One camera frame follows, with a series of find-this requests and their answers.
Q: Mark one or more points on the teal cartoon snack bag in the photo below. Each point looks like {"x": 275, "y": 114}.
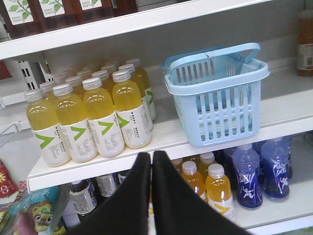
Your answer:
{"x": 37, "y": 213}

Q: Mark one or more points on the light blue plastic basket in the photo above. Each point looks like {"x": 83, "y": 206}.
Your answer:
{"x": 217, "y": 92}

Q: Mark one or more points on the red hanging snack pouch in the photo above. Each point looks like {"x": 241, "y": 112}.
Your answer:
{"x": 7, "y": 185}

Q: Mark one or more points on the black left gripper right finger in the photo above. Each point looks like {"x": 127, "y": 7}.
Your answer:
{"x": 178, "y": 210}

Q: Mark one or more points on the white store shelving unit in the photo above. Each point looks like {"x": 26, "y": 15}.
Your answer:
{"x": 153, "y": 36}

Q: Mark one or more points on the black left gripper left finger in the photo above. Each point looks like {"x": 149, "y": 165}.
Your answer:
{"x": 126, "y": 211}

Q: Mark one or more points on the blue sports drink bottle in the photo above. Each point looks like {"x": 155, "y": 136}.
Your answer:
{"x": 247, "y": 163}
{"x": 274, "y": 153}

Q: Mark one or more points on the orange C100 juice bottle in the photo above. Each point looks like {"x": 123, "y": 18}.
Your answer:
{"x": 305, "y": 44}

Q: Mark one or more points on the pale yellow drink bottle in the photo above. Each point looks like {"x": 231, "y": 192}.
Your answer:
{"x": 130, "y": 110}
{"x": 45, "y": 127}
{"x": 102, "y": 118}
{"x": 73, "y": 120}

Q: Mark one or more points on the dark tea bottle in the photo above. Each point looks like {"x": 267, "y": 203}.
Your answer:
{"x": 107, "y": 184}
{"x": 82, "y": 196}

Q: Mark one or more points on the orange vitamin drink bottle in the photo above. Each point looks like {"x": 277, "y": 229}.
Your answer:
{"x": 218, "y": 191}
{"x": 194, "y": 179}

